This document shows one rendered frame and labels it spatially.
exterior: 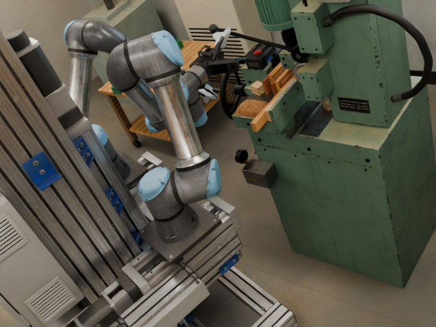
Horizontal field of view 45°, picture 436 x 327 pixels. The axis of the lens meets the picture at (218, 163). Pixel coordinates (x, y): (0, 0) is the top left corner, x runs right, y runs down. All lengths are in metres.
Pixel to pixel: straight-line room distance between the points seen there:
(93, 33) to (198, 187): 0.78
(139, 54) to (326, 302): 1.43
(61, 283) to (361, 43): 1.23
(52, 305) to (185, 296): 0.44
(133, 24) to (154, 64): 2.61
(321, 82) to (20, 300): 1.21
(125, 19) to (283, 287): 2.41
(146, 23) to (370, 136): 2.67
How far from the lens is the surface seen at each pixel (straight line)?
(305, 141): 2.03
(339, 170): 2.05
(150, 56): 1.57
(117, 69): 1.61
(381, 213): 2.12
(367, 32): 1.76
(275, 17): 1.94
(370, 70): 1.83
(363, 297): 2.47
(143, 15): 4.25
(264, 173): 2.19
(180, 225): 1.75
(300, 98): 2.09
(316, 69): 1.84
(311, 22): 1.72
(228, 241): 1.91
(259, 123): 1.94
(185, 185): 1.64
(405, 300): 2.44
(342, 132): 1.99
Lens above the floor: 2.01
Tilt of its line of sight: 37 degrees down
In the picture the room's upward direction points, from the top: 23 degrees counter-clockwise
